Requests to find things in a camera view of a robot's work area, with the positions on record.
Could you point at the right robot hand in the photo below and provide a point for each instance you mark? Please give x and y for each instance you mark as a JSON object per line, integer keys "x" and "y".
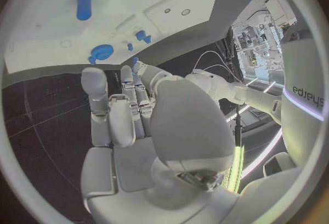
{"x": 190, "y": 125}

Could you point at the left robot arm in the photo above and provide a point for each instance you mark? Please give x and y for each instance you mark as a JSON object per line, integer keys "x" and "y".
{"x": 223, "y": 88}

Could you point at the white task board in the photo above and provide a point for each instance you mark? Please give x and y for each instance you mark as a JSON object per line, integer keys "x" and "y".
{"x": 51, "y": 22}

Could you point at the black stand pole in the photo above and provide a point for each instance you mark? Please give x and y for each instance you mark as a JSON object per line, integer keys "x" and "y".
{"x": 238, "y": 125}

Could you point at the glowing light bar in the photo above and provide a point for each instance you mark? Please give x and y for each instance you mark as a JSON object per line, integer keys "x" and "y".
{"x": 237, "y": 166}

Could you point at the blue plug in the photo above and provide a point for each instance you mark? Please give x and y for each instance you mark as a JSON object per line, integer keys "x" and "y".
{"x": 147, "y": 40}

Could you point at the workshop equipment rack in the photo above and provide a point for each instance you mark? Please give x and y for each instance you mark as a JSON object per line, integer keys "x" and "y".
{"x": 257, "y": 47}

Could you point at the blue block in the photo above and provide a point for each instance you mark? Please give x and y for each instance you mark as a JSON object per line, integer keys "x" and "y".
{"x": 140, "y": 35}

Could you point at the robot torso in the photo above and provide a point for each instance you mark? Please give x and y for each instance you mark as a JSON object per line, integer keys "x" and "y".
{"x": 300, "y": 76}

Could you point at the blue long cylinder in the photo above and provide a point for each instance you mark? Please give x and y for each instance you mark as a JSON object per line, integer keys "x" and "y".
{"x": 84, "y": 6}

